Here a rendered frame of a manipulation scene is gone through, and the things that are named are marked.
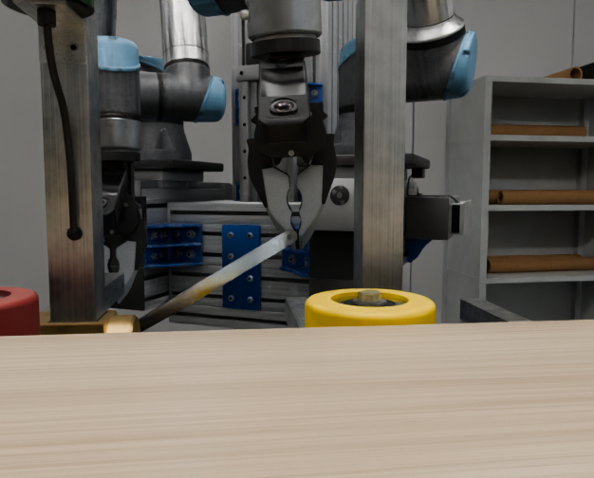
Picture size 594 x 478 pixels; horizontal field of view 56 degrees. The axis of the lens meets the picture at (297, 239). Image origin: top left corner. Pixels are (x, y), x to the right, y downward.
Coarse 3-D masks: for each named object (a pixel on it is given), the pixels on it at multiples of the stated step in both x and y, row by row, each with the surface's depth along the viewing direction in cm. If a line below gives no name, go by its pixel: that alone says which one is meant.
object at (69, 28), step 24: (24, 0) 37; (48, 0) 37; (72, 0) 37; (48, 24) 38; (72, 24) 41; (48, 48) 38; (72, 48) 41; (72, 168) 42; (72, 192) 42; (72, 216) 42; (72, 240) 43
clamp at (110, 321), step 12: (48, 312) 47; (108, 312) 47; (48, 324) 43; (60, 324) 43; (72, 324) 43; (84, 324) 43; (96, 324) 43; (108, 324) 44; (120, 324) 44; (132, 324) 45
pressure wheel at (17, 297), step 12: (0, 288) 38; (12, 288) 38; (24, 288) 38; (0, 300) 34; (12, 300) 34; (24, 300) 34; (36, 300) 36; (0, 312) 33; (12, 312) 33; (24, 312) 34; (36, 312) 36; (0, 324) 33; (12, 324) 33; (24, 324) 34; (36, 324) 36; (0, 336) 33
